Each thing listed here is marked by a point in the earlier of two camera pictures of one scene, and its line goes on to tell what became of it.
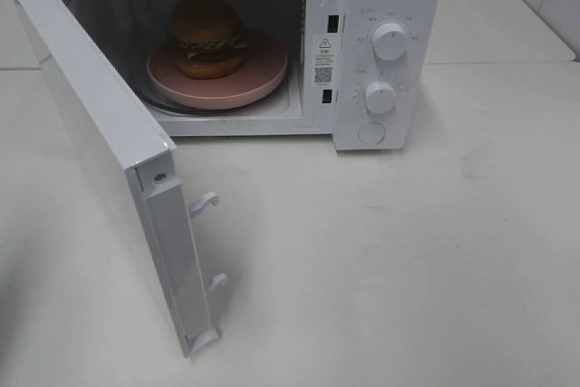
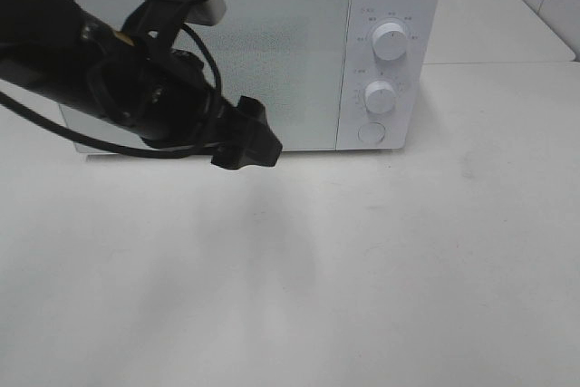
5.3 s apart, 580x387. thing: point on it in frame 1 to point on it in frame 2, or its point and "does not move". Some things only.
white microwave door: (129, 160) to (284, 42)
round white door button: (372, 133) does not move
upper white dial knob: (390, 41) does not move
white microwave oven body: (361, 31) does not move
